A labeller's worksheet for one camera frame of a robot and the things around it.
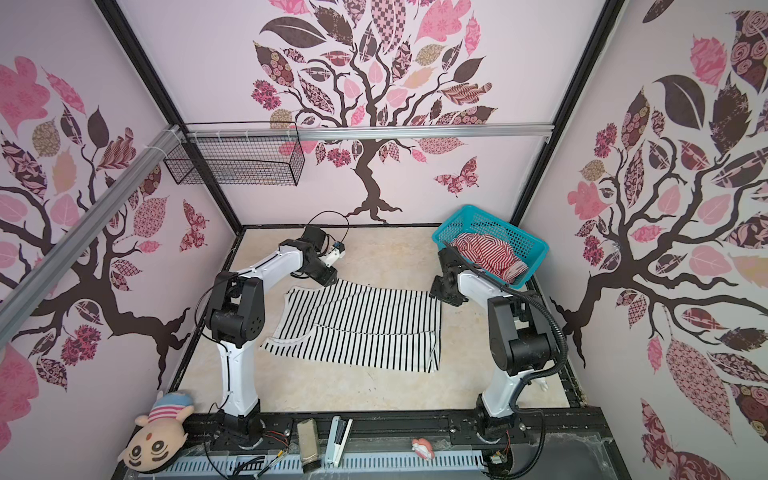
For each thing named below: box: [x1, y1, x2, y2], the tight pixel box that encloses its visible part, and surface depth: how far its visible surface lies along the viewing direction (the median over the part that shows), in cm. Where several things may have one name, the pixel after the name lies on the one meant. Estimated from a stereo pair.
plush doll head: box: [118, 391, 195, 474], surface depth 69 cm
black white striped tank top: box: [261, 279, 442, 373], surface depth 93 cm
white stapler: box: [325, 415, 354, 468], surface depth 72 cm
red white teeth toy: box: [411, 438, 435, 461], surface depth 69 cm
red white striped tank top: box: [452, 232, 529, 284], surface depth 109 cm
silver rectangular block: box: [296, 418, 319, 465], surface depth 71 cm
